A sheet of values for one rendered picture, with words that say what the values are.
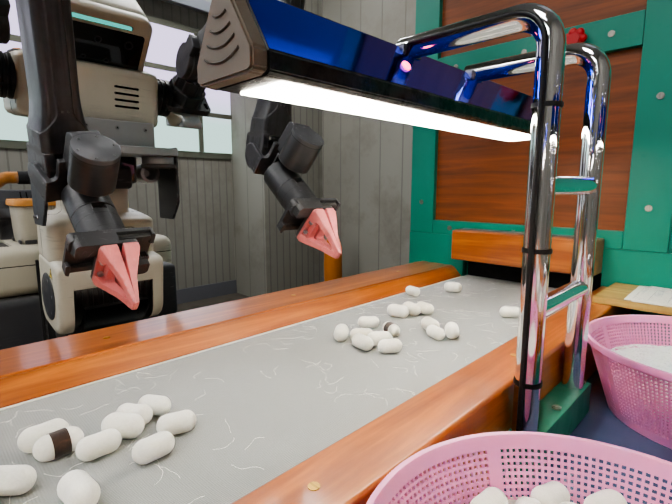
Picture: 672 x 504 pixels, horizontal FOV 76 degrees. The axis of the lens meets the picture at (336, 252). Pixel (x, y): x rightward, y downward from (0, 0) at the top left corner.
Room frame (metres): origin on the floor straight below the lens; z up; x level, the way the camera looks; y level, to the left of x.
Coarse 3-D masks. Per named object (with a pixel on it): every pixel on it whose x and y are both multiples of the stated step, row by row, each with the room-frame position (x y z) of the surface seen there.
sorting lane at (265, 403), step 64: (320, 320) 0.69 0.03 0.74; (384, 320) 0.69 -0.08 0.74; (448, 320) 0.69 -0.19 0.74; (512, 320) 0.69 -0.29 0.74; (128, 384) 0.46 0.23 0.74; (192, 384) 0.46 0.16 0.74; (256, 384) 0.46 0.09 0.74; (320, 384) 0.46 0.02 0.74; (384, 384) 0.46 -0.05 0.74; (0, 448) 0.34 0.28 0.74; (128, 448) 0.34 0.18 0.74; (192, 448) 0.34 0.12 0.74; (256, 448) 0.34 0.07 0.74; (320, 448) 0.34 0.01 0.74
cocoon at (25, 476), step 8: (0, 472) 0.28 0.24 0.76; (8, 472) 0.28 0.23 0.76; (16, 472) 0.28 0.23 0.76; (24, 472) 0.28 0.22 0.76; (32, 472) 0.28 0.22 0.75; (0, 480) 0.27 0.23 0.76; (8, 480) 0.27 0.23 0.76; (16, 480) 0.28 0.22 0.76; (24, 480) 0.28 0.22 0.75; (32, 480) 0.28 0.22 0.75; (0, 488) 0.27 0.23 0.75; (8, 488) 0.27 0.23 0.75; (16, 488) 0.27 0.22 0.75; (24, 488) 0.28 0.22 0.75
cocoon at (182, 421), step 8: (168, 416) 0.35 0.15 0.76; (176, 416) 0.36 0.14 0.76; (184, 416) 0.36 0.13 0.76; (192, 416) 0.36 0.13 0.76; (160, 424) 0.35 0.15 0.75; (168, 424) 0.35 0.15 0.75; (176, 424) 0.35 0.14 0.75; (184, 424) 0.35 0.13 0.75; (192, 424) 0.36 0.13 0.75; (176, 432) 0.35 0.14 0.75
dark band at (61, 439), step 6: (54, 432) 0.33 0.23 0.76; (60, 432) 0.33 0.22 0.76; (66, 432) 0.33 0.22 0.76; (54, 438) 0.32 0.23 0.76; (60, 438) 0.32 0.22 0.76; (66, 438) 0.32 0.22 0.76; (54, 444) 0.32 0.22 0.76; (60, 444) 0.32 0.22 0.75; (66, 444) 0.32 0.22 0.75; (54, 450) 0.32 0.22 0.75; (60, 450) 0.32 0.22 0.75; (66, 450) 0.32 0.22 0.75; (60, 456) 0.32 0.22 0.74
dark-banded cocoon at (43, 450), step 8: (72, 432) 0.33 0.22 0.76; (80, 432) 0.33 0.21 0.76; (40, 440) 0.32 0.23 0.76; (48, 440) 0.32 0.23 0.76; (72, 440) 0.33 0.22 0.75; (40, 448) 0.31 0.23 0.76; (48, 448) 0.31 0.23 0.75; (72, 448) 0.33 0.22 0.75; (40, 456) 0.31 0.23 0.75; (48, 456) 0.31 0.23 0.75
